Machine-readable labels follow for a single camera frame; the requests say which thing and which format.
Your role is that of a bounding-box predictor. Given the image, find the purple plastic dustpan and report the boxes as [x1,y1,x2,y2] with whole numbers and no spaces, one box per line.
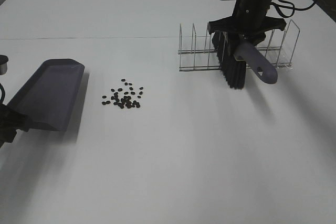
[7,59,85,131]

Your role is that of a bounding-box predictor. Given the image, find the metal wire rack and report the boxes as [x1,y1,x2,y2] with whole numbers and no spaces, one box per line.
[177,19,301,72]

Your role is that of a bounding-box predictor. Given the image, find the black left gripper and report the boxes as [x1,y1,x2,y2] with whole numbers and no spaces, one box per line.
[1,104,30,147]

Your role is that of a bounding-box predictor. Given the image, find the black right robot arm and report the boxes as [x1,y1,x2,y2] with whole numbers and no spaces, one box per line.
[207,0,318,49]

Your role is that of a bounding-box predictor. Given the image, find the pile of coffee beans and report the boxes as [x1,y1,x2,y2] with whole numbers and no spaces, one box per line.
[101,78,144,109]

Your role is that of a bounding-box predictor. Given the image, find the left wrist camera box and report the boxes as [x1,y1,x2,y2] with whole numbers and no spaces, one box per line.
[0,55,8,75]

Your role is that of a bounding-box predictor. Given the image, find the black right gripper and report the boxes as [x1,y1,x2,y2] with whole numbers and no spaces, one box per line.
[207,16,286,46]

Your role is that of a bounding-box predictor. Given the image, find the purple brush black bristles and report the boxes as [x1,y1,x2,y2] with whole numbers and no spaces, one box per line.
[212,31,278,89]

